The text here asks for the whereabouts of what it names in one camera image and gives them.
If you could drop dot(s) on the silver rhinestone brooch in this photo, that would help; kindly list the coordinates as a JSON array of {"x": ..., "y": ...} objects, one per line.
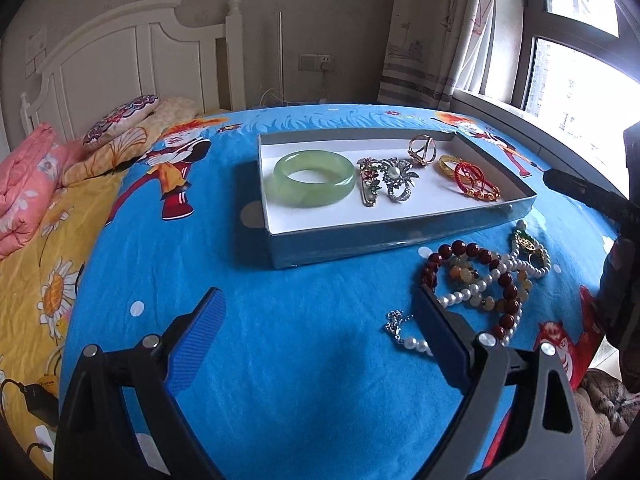
[{"x": 395, "y": 175}]

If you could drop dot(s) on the green jade bangle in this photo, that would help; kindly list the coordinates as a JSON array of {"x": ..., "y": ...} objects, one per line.
[{"x": 285, "y": 180}]

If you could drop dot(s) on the embroidered patterned pillow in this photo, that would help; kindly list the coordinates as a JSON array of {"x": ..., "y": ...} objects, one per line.
[{"x": 120, "y": 117}]

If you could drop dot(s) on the wall socket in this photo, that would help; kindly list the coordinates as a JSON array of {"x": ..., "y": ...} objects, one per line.
[{"x": 315, "y": 61}]

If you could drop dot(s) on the gold circle brooch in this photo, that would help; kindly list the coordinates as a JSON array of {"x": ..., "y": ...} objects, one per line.
[{"x": 415, "y": 152}]

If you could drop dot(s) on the printed beige curtain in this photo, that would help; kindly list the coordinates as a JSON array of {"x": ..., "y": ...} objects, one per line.
[{"x": 430, "y": 35}]

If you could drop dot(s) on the pink folded quilt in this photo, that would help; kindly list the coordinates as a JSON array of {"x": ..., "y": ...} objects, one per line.
[{"x": 25, "y": 185}]

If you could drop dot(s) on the enamel flower brooch pin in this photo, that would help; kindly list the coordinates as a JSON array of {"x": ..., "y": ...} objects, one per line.
[{"x": 370, "y": 180}]

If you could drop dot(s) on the yellow daisy bed sheet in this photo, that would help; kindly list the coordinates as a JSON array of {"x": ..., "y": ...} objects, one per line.
[{"x": 45, "y": 240}]

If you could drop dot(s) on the blue cartoon printed blanket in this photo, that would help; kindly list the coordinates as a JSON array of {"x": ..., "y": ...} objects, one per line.
[{"x": 300, "y": 335}]

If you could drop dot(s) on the person's right hand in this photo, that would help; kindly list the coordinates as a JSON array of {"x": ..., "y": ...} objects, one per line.
[{"x": 620, "y": 300}]

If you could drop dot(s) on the yellow floral pillow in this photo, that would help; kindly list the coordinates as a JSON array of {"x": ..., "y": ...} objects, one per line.
[{"x": 175, "y": 110}]

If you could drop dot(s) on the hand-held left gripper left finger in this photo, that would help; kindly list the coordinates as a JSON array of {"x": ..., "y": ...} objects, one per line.
[{"x": 200, "y": 340}]

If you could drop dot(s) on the window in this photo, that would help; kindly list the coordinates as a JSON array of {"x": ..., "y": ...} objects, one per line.
[{"x": 565, "y": 75}]

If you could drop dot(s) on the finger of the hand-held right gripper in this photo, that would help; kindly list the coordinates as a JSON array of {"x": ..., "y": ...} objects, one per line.
[{"x": 585, "y": 192}]

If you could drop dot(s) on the white wooden headboard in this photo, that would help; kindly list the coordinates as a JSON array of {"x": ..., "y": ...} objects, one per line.
[{"x": 125, "y": 60}]

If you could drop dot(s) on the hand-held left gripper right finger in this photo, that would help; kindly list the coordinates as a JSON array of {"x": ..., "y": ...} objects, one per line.
[{"x": 442, "y": 340}]

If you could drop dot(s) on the white wall pipe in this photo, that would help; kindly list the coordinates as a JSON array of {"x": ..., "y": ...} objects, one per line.
[{"x": 281, "y": 55}]

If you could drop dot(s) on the brown plush cloth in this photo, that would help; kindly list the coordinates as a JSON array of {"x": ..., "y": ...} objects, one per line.
[{"x": 605, "y": 410}]

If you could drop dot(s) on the gold filigree pendant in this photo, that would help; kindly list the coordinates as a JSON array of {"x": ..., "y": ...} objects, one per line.
[{"x": 527, "y": 245}]

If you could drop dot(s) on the silver box with white lining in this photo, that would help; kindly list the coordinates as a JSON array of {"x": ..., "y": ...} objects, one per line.
[{"x": 320, "y": 220}]

